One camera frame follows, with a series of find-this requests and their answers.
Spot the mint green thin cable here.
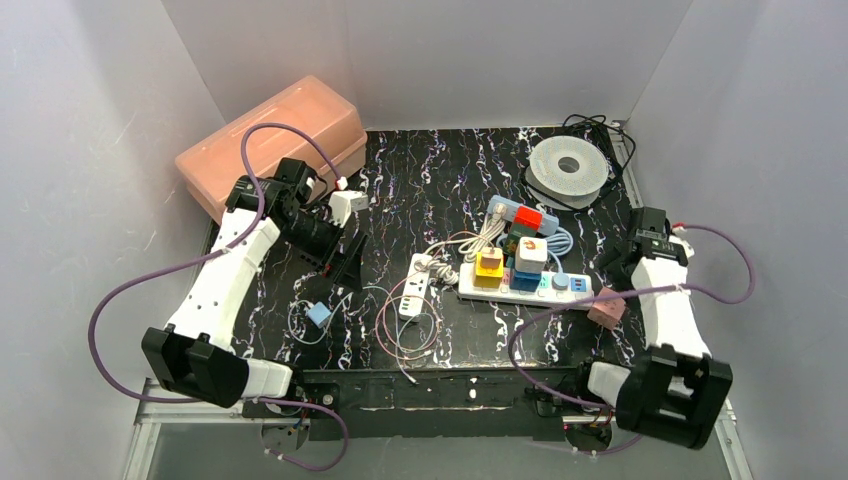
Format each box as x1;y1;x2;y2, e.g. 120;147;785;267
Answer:
286;284;425;347

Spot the pink charger plug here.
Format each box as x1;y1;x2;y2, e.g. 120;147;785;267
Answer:
587;298;626;331

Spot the light blue charger plug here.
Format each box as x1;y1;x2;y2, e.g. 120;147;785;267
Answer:
306;302;333;329

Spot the small white USB power strip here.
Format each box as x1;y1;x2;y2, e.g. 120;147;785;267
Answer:
398;253;433;321

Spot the pink thin cable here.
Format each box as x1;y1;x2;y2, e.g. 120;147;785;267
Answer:
374;231;478;386

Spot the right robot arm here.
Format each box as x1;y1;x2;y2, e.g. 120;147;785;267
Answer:
578;207;733;450

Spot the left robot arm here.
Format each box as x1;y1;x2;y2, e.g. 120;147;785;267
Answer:
141;158;369;407

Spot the red cube plug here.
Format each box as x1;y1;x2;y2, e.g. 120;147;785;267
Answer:
513;206;543;231

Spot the yellow cube socket adapter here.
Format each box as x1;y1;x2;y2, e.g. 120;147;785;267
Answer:
472;247;504;289

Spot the large white power strip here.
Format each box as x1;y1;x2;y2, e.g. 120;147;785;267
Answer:
457;263;593;308

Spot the light blue power strip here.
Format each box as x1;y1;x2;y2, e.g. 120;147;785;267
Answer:
487;195;575;258

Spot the white cube adapter orange logo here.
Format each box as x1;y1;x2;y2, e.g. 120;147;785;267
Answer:
514;237;548;274

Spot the blue cube adapter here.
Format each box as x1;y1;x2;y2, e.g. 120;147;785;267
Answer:
510;268;543;292

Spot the dark green cube adapter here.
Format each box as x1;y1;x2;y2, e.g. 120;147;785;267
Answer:
504;223;537;255

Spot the white LED strip reel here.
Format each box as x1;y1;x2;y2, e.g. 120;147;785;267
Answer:
524;136;610;211

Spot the pink translucent storage box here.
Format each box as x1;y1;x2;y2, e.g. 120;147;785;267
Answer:
175;76;367;222

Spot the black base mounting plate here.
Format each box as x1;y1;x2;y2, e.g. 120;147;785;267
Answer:
241;367;637;442

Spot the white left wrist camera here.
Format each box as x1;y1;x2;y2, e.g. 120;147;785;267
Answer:
328;190;370;227

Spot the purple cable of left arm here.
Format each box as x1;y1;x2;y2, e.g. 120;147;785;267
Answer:
87;122;352;473

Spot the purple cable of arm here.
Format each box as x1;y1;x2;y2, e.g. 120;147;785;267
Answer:
506;223;758;458
87;122;352;473

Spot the black cable behind reel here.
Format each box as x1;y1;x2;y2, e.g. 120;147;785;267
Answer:
561;113;637;200

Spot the white bundled power cord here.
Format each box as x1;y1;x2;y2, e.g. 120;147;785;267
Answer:
423;205;508;286

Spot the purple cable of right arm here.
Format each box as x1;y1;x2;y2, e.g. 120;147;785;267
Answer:
506;223;758;458

